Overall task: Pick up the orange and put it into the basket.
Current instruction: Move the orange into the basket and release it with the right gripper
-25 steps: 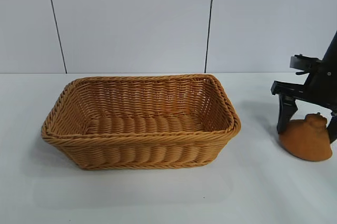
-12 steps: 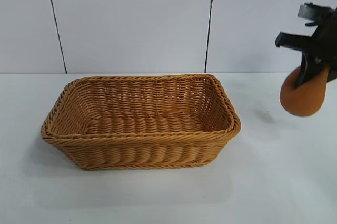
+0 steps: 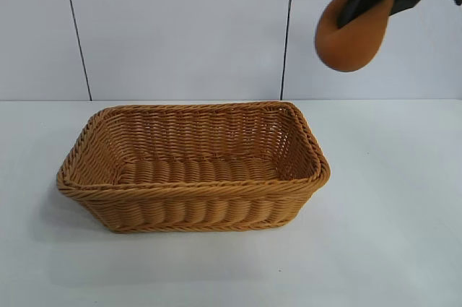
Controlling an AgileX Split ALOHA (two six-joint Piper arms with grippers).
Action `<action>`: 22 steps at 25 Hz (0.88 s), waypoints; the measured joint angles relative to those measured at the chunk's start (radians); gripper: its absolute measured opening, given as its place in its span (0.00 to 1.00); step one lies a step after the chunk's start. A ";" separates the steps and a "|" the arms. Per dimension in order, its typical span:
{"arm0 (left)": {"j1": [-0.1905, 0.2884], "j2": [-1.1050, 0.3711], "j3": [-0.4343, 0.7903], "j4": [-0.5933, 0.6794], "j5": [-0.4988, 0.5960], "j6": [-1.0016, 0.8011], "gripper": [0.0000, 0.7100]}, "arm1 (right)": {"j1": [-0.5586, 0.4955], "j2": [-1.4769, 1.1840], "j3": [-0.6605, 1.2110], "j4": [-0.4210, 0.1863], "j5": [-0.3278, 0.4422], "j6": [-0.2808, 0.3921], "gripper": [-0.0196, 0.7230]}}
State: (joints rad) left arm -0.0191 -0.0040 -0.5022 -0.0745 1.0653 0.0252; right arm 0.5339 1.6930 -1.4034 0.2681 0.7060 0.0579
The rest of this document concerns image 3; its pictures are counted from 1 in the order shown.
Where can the orange knobbed citrus fruit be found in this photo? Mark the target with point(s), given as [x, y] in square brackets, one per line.
[353, 47]

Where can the tan woven wicker basket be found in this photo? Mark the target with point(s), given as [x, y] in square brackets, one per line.
[187, 209]

